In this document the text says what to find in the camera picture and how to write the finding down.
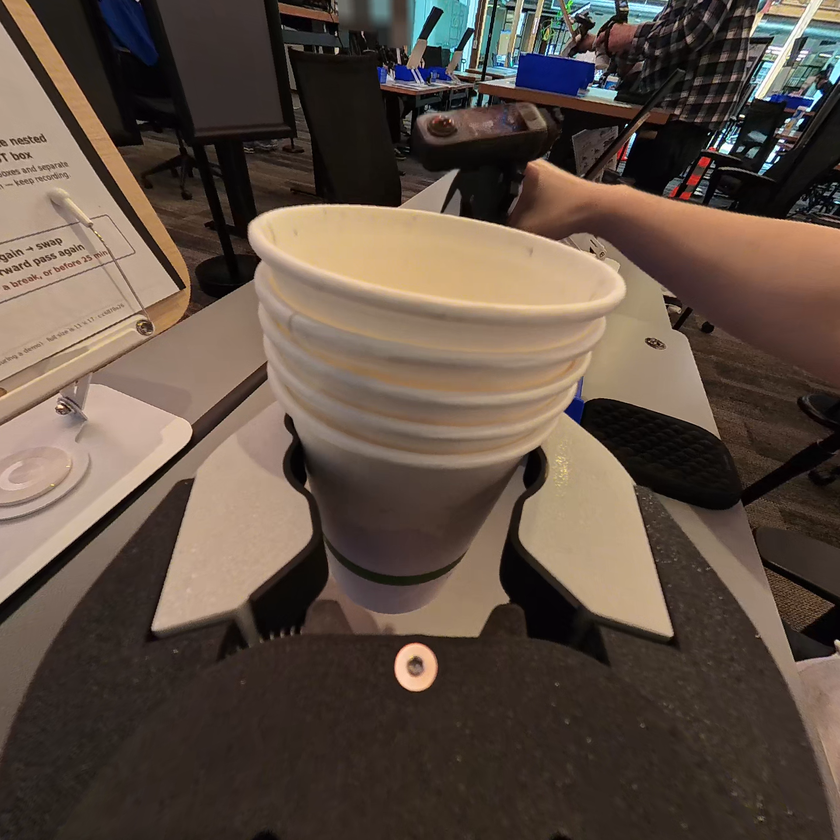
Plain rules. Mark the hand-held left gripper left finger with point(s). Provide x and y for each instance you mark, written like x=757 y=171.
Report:
x=236 y=538

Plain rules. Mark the instruction sheet on wooden stand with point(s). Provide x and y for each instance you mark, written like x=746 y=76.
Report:
x=164 y=263

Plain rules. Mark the blue plastic bin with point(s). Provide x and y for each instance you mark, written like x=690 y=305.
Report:
x=555 y=72
x=575 y=400

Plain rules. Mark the black wrist rest pad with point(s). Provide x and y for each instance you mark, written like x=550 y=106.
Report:
x=663 y=453

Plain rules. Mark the black display board stand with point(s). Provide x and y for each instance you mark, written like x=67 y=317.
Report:
x=79 y=66
x=223 y=66

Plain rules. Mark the person's right hand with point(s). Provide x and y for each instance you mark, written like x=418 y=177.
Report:
x=565 y=204

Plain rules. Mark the brown wooden table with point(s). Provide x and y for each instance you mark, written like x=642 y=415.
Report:
x=578 y=103

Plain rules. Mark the person's right forearm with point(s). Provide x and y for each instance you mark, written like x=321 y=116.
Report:
x=735 y=263

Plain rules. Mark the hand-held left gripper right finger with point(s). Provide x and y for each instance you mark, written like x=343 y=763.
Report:
x=591 y=551

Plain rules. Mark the printed instruction sign board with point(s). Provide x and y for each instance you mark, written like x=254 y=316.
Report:
x=53 y=197

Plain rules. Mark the black chair armrest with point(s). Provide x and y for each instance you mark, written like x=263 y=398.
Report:
x=801 y=565

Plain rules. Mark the dark tilted sign board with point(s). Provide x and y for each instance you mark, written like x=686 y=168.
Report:
x=637 y=125

